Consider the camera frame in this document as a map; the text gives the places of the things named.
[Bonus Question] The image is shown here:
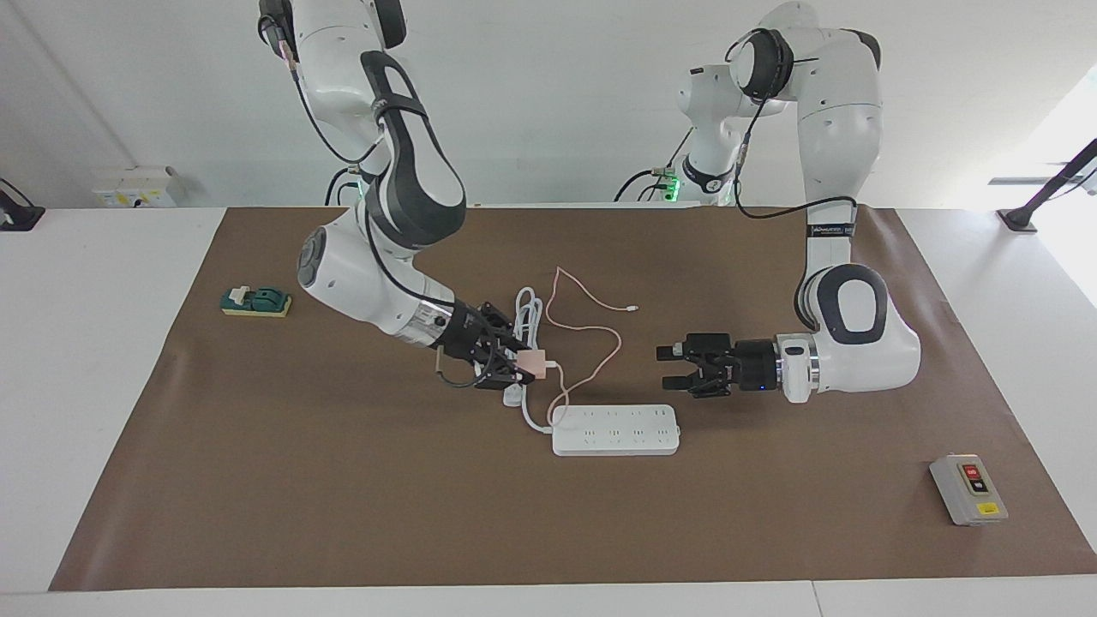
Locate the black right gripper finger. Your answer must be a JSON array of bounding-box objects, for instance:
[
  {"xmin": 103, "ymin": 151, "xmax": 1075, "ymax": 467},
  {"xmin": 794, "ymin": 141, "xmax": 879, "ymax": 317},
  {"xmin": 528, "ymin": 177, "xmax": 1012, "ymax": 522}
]
[
  {"xmin": 490, "ymin": 308, "xmax": 534, "ymax": 354},
  {"xmin": 477, "ymin": 364, "xmax": 537, "ymax": 391}
]

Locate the pink charging cable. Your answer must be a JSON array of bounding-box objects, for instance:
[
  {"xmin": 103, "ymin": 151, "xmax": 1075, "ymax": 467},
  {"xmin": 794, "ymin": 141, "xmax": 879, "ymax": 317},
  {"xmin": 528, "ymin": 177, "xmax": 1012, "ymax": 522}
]
[{"xmin": 544, "ymin": 267, "xmax": 642, "ymax": 425}]

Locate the white power strip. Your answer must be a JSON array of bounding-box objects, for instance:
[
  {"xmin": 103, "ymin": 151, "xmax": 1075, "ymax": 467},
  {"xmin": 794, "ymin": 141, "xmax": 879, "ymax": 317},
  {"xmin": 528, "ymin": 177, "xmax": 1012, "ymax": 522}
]
[{"xmin": 551, "ymin": 404, "xmax": 681, "ymax": 457}]

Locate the brown table mat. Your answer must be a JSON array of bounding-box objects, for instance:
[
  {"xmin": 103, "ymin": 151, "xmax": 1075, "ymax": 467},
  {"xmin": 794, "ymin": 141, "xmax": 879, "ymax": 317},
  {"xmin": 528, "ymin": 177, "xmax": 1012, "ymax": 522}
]
[{"xmin": 49, "ymin": 206, "xmax": 1097, "ymax": 592}]

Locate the white power strip cord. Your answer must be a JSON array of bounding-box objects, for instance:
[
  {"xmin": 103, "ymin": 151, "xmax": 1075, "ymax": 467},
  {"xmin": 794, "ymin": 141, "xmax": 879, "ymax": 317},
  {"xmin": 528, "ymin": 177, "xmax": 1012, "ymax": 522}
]
[{"xmin": 501, "ymin": 287, "xmax": 558, "ymax": 435}]

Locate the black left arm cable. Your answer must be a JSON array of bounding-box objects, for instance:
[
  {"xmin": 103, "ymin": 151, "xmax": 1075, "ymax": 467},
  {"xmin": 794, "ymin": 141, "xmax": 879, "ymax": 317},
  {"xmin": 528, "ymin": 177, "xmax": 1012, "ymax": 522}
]
[{"xmin": 724, "ymin": 28, "xmax": 860, "ymax": 220}]

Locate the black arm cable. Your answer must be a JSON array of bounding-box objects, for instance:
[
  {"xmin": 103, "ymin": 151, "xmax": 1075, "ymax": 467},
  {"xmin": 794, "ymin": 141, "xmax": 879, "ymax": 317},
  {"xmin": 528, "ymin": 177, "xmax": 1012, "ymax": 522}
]
[
  {"xmin": 724, "ymin": 28, "xmax": 860, "ymax": 220},
  {"xmin": 257, "ymin": 9, "xmax": 481, "ymax": 391}
]

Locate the black left base cable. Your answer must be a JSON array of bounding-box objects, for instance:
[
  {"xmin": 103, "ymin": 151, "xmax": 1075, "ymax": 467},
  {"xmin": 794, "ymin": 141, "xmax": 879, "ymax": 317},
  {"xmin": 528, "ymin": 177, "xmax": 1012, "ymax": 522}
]
[{"xmin": 613, "ymin": 129, "xmax": 695, "ymax": 204}]

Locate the black base cable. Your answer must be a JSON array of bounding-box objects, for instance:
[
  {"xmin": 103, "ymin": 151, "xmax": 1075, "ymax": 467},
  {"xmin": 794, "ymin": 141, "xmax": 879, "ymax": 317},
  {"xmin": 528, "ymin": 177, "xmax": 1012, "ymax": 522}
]
[
  {"xmin": 613, "ymin": 129, "xmax": 695, "ymax": 204},
  {"xmin": 324, "ymin": 167, "xmax": 361, "ymax": 207}
]

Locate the black right base cable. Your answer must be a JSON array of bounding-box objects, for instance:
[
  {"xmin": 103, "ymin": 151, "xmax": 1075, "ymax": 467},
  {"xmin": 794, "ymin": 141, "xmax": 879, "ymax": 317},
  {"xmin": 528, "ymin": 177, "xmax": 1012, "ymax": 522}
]
[{"xmin": 324, "ymin": 167, "xmax": 361, "ymax": 207}]

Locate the green knife switch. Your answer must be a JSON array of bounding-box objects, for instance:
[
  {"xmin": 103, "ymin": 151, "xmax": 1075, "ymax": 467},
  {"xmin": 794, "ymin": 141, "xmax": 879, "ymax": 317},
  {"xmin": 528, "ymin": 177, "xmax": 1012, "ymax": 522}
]
[{"xmin": 220, "ymin": 285, "xmax": 293, "ymax": 319}]

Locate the grey on-off switch box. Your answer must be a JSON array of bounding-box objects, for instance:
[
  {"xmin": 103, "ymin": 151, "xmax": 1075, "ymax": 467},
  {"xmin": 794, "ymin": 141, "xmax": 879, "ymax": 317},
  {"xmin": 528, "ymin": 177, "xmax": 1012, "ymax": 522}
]
[{"xmin": 929, "ymin": 453, "xmax": 1010, "ymax": 526}]

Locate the black camera stand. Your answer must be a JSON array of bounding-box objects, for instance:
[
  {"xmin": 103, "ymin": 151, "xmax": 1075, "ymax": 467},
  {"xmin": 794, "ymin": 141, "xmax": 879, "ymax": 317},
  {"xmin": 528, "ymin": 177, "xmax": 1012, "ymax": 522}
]
[
  {"xmin": 997, "ymin": 137, "xmax": 1097, "ymax": 234},
  {"xmin": 0, "ymin": 177, "xmax": 45, "ymax": 232}
]

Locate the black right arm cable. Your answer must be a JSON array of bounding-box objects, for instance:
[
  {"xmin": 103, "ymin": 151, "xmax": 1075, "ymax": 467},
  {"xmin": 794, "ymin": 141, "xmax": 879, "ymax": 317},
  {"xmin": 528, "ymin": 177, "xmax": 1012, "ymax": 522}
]
[{"xmin": 257, "ymin": 9, "xmax": 481, "ymax": 391}]

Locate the white wall outlet box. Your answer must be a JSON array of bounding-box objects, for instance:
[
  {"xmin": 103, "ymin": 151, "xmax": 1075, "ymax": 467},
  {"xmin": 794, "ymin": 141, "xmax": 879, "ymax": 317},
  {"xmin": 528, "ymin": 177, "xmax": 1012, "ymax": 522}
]
[{"xmin": 93, "ymin": 167, "xmax": 185, "ymax": 208}]

